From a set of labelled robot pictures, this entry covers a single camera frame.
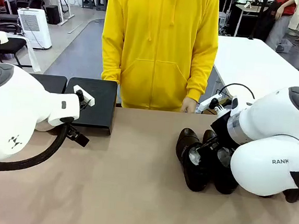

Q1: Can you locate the person torso yellow hoodie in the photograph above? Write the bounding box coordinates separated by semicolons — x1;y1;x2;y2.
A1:
95;0;223;116

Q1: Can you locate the thin black camera cable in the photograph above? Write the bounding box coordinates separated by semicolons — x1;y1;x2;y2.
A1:
217;81;257;101

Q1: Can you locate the person's right forearm yellow sleeve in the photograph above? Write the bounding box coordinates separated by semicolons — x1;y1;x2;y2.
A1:
98;31;126;85

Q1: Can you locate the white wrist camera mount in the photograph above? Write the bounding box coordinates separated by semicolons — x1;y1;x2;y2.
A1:
70;84;97;113
197;92;232;117

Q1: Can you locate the black panel desk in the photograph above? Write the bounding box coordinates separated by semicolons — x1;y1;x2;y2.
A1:
221;0;271;41

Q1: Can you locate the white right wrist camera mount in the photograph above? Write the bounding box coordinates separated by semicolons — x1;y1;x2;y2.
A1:
197;92;232;117

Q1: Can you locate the person in red top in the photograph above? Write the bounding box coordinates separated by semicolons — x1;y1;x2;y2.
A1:
264;0;299;53

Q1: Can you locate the clear plastic bin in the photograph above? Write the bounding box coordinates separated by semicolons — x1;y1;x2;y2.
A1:
275;37;294;54

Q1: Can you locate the white side table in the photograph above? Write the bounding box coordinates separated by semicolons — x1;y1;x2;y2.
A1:
210;34;299;105

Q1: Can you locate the white air purifier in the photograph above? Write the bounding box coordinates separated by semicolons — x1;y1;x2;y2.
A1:
14;7;56;52

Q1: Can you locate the black computer tower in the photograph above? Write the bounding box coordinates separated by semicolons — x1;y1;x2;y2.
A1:
44;4;62;26

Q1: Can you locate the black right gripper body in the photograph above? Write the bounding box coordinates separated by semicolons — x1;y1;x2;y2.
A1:
208;110;242;152

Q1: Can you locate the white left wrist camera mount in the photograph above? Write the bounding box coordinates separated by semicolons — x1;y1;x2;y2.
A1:
70;84;97;113

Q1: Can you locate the black corrugated cable hose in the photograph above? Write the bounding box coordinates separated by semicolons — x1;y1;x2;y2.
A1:
0;118;69;178

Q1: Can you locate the black shoe stand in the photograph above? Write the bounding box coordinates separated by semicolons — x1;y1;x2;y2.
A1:
27;73;68;96
62;77;119;138

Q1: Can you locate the person's left forearm yellow sleeve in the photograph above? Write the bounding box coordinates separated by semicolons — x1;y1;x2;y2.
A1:
183;39;220;104

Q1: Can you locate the black leather dress shoe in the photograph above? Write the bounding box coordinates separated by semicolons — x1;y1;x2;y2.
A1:
281;185;299;205
197;128;244;196
172;126;217;193

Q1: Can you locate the person's left hand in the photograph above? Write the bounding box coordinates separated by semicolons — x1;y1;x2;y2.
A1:
180;97;199;114

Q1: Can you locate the white paper wad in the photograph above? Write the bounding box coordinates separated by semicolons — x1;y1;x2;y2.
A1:
187;144;202;166
216;148;233;167

